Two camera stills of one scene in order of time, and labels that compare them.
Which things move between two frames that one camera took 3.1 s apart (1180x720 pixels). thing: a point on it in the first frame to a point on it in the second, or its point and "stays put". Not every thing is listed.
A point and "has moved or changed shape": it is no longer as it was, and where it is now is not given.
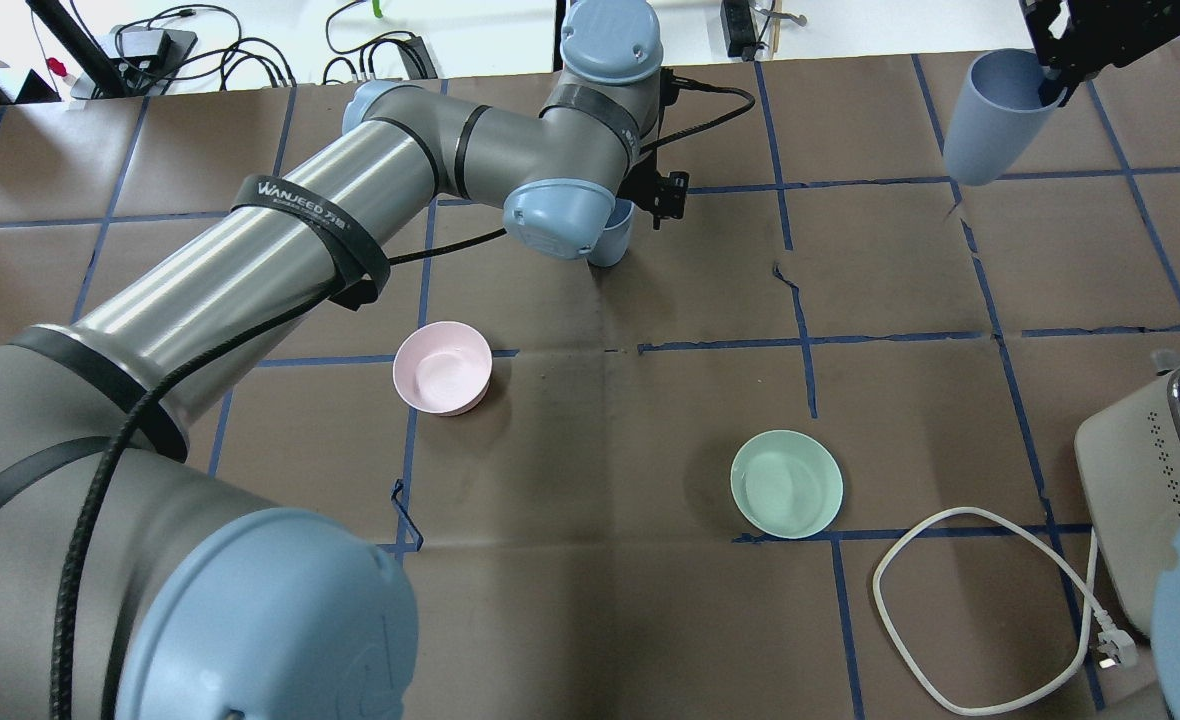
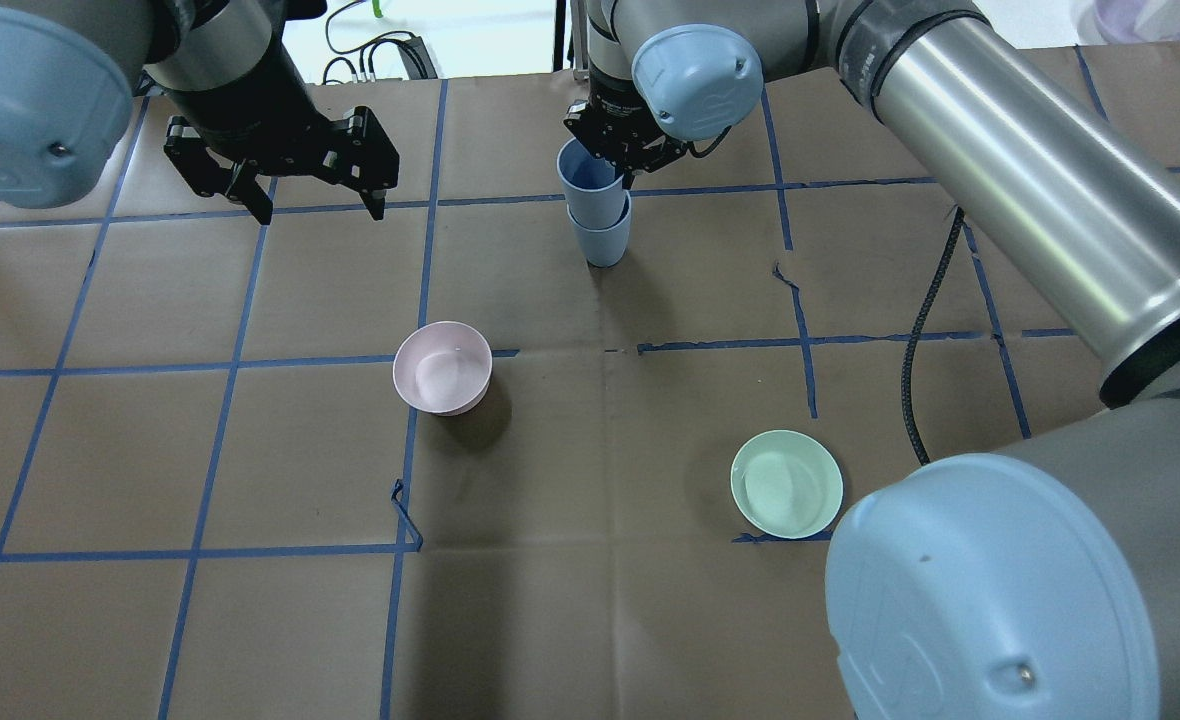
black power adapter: [416, 59] stays put
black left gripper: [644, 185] to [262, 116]
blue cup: [1000, 114] has moved or changed shape
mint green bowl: [787, 483] stays put
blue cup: [614, 242] stays put
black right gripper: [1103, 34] to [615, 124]
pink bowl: [442, 367] stays put
